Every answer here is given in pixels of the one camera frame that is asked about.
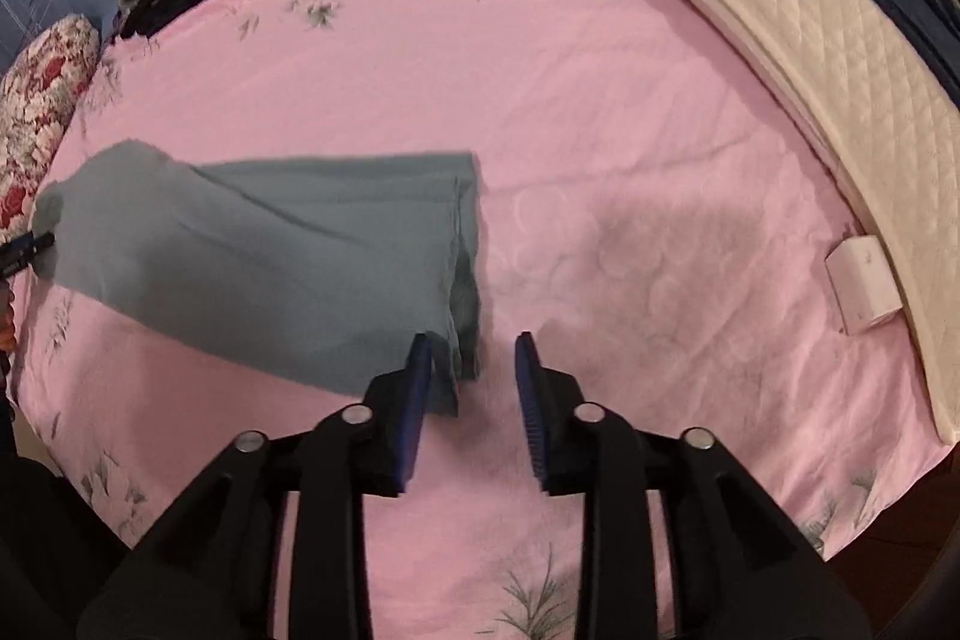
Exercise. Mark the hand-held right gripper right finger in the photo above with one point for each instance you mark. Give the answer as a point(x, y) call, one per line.
point(529, 415)

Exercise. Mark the cream quilted pillow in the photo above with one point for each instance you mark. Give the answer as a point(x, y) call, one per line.
point(787, 10)

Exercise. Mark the small white box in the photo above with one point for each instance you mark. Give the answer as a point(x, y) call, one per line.
point(862, 284)

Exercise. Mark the red floral bolster pillow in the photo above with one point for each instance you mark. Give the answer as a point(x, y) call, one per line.
point(37, 108)

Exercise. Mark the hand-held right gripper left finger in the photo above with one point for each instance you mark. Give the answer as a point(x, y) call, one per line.
point(416, 415)

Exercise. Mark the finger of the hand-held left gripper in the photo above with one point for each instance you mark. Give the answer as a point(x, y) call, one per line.
point(26, 250)

